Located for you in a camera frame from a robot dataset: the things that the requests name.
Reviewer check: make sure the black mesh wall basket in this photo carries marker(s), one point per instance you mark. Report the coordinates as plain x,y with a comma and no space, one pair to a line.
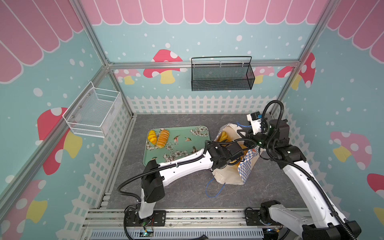
227,73

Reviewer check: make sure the yellow fake croissant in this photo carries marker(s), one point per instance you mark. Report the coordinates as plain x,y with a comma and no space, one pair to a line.
224,137

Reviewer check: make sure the checkered paper croissant bag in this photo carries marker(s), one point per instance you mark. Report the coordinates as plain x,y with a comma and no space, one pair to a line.
236,174

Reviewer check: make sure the green floral serving tray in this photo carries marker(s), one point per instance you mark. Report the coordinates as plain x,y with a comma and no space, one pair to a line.
182,142

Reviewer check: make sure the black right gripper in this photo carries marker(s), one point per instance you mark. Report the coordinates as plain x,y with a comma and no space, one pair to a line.
250,136

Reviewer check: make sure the yellow fake bread roll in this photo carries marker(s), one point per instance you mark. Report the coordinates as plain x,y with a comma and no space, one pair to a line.
152,137

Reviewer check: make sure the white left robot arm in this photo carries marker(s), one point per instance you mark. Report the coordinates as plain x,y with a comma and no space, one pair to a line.
155,177

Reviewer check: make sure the orange fake croissant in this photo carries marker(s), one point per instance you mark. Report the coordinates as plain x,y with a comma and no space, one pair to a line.
163,139

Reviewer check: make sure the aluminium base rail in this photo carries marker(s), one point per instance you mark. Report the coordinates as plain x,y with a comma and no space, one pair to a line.
177,224

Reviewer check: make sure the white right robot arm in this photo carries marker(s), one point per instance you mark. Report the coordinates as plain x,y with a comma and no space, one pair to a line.
306,186

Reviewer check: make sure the white wire wall basket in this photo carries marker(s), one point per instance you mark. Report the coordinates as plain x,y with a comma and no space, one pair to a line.
93,112

